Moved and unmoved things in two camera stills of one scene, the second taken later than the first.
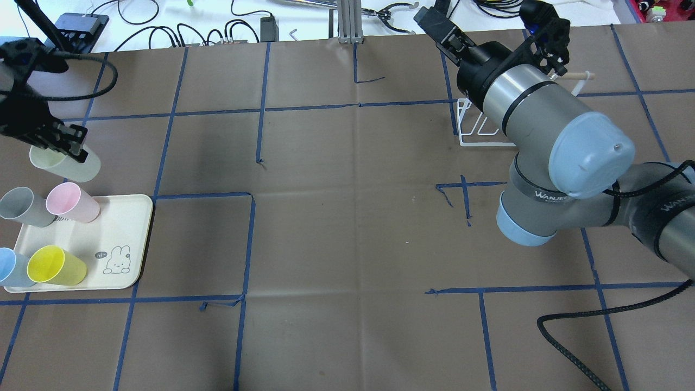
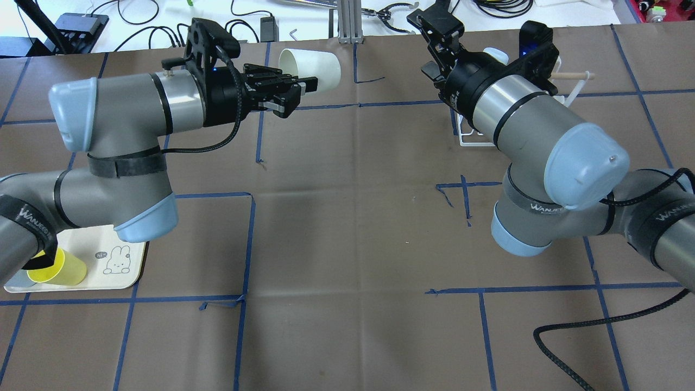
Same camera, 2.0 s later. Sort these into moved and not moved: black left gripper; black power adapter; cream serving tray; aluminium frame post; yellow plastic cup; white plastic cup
Moved: black left gripper; white plastic cup
Not moved: black power adapter; aluminium frame post; yellow plastic cup; cream serving tray
